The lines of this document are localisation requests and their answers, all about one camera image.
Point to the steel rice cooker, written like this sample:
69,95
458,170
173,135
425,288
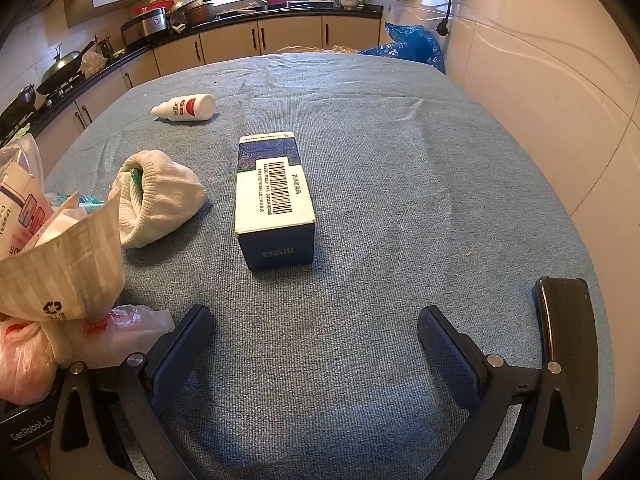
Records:
147,25

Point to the small clear plastic bag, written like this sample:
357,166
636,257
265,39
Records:
94,64

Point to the yellow brown plastic bag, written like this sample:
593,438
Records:
345,49

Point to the grey blue tablecloth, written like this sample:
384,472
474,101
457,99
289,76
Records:
375,210

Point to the brown cooking pot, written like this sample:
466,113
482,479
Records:
200,12

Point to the wok with steel lid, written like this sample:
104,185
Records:
62,67

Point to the magenta plastic box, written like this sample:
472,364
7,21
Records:
282,1

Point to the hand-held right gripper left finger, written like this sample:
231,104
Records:
180,355

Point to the striped paper bag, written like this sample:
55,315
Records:
65,270

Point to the blue plastic bag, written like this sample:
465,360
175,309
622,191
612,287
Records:
415,42

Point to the black kitchen countertop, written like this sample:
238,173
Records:
320,11

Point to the red plastic plate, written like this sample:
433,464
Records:
149,8

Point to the steel pot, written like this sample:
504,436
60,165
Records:
179,17

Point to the gas stove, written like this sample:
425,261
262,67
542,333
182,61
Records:
65,89

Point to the teal white packet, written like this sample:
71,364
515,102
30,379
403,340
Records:
92,200

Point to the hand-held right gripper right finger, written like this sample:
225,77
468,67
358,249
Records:
450,355

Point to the blue white cardboard box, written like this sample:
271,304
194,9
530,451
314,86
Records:
270,200

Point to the white printed packet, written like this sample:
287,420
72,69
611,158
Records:
20,210

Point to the black frying wok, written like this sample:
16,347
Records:
17,105

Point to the steel faucet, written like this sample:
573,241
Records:
260,2

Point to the pink plastic bag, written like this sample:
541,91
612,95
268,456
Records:
25,365

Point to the white knit sock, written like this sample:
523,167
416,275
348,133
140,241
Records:
160,195

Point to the beige lower cabinets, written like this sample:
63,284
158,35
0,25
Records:
290,32

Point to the white plastic bottle red label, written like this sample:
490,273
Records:
192,107

